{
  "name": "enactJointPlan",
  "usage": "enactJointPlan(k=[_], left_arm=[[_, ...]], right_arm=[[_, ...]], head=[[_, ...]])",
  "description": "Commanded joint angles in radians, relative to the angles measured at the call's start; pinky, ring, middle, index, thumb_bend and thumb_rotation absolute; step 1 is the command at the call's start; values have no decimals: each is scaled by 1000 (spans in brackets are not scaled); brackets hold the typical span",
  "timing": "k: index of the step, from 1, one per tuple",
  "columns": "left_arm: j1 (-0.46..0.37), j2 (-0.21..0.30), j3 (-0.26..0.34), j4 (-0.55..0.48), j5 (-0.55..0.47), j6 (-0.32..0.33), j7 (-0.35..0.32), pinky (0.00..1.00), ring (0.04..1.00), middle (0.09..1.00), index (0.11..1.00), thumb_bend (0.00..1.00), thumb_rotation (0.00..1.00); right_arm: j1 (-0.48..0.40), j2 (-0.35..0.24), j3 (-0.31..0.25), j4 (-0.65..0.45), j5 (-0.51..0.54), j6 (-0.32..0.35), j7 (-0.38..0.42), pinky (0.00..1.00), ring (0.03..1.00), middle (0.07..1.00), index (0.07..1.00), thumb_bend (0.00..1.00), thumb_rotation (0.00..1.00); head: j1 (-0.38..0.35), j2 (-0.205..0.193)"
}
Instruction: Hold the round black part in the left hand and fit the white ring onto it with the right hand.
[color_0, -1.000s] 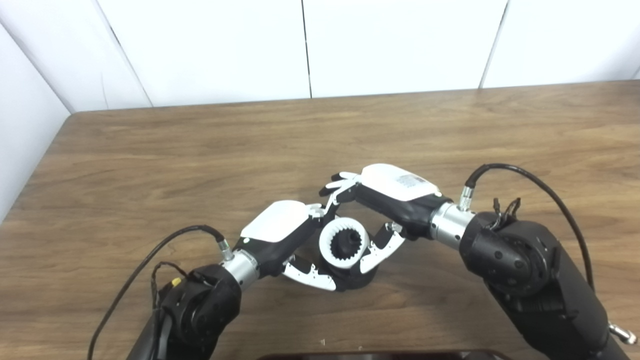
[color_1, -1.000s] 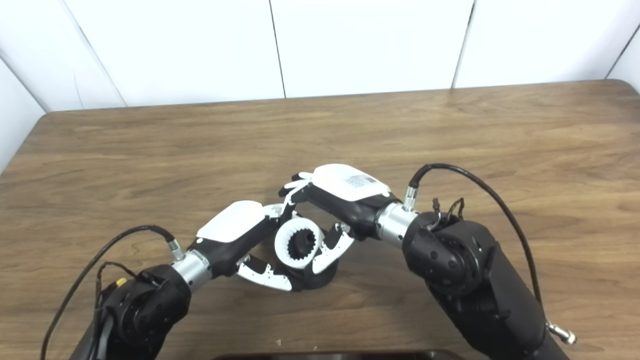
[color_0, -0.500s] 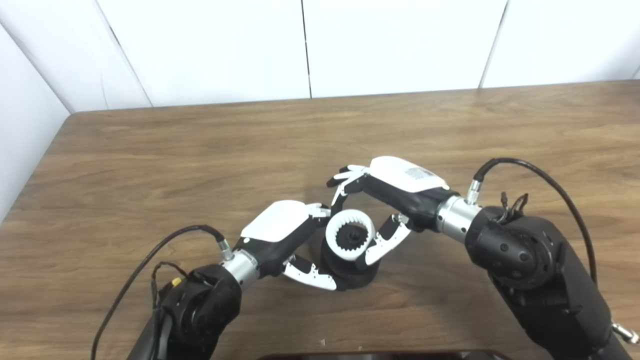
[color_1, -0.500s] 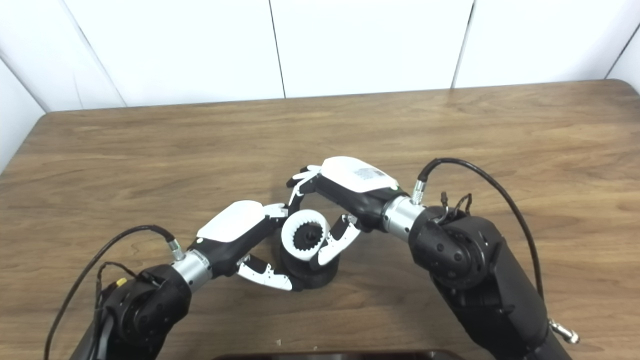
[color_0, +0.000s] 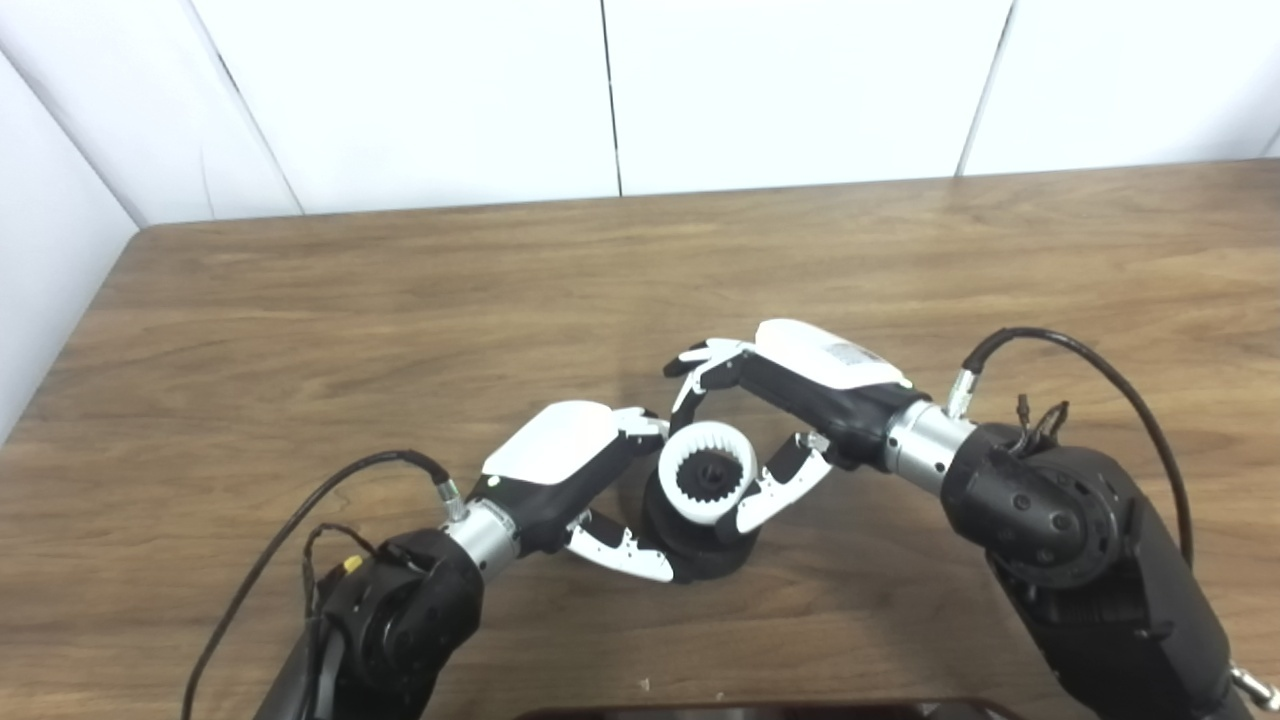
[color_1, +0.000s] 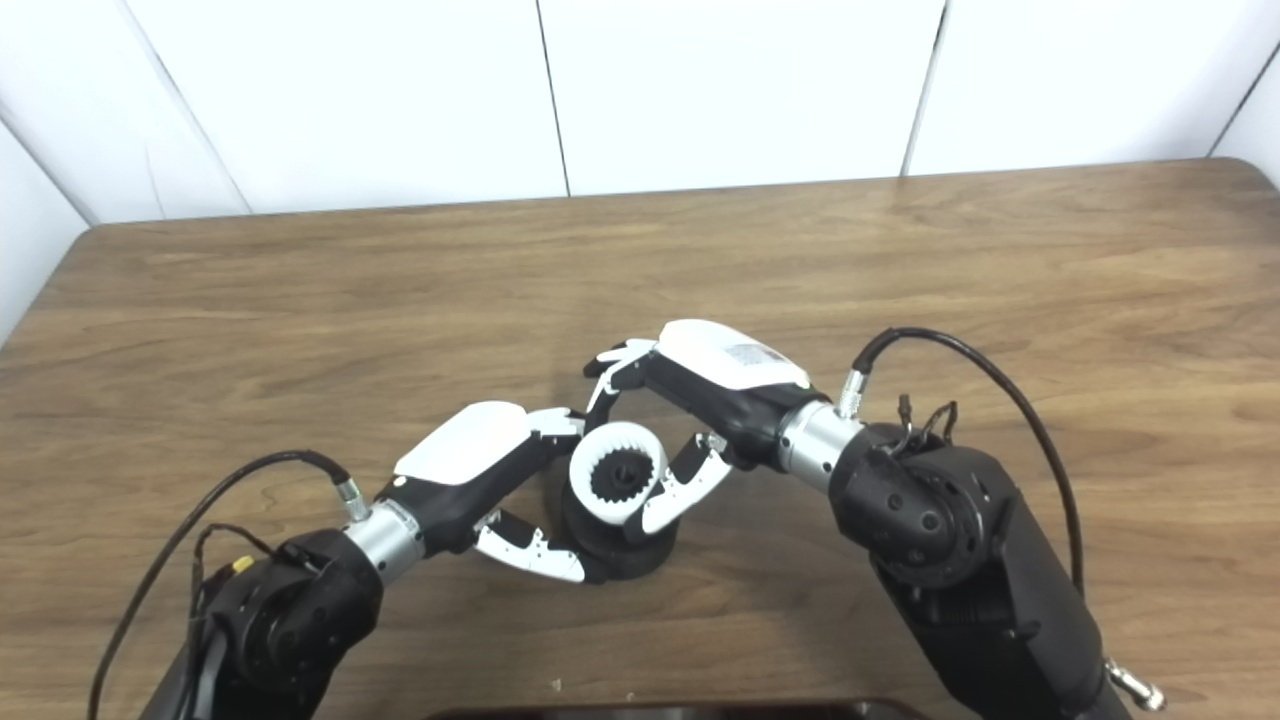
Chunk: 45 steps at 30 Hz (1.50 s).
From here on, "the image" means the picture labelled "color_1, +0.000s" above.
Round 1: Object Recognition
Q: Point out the silver metal plug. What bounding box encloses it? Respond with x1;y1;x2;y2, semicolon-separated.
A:
1105;658;1166;713

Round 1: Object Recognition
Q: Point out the white toothed ring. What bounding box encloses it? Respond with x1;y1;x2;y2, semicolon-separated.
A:
569;421;669;527

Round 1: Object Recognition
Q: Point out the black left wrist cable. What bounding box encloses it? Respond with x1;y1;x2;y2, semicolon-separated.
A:
88;450;371;720

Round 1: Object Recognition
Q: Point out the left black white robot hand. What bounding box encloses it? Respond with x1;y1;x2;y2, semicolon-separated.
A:
378;401;589;584

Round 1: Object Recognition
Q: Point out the thin wire with yellow connector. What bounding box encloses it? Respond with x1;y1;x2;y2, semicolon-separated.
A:
188;523;276;621

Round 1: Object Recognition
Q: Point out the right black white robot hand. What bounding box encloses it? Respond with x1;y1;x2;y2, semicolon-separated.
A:
583;319;831;541

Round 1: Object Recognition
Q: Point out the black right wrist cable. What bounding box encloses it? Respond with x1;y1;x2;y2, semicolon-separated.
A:
836;327;1086;601

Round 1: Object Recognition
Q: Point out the dark glossy robot chest edge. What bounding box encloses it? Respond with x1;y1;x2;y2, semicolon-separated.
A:
425;700;926;720

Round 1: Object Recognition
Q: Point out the thin black wire bundle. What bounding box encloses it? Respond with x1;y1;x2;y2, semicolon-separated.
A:
885;394;959;456

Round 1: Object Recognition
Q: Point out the round black plastic part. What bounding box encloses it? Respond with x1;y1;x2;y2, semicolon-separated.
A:
560;447;681;583

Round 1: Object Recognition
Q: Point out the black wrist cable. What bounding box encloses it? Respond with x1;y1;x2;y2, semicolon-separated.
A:
836;327;1086;601
88;450;371;720

